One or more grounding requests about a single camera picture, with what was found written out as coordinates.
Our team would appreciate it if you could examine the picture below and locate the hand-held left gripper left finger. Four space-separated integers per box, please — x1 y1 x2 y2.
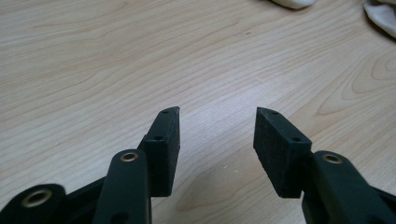
137 105 181 198

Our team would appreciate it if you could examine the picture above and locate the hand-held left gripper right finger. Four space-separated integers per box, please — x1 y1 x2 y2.
252 106 313 199

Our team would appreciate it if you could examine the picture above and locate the white cloth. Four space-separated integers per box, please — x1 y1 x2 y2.
363 0 396 39
270 0 316 10

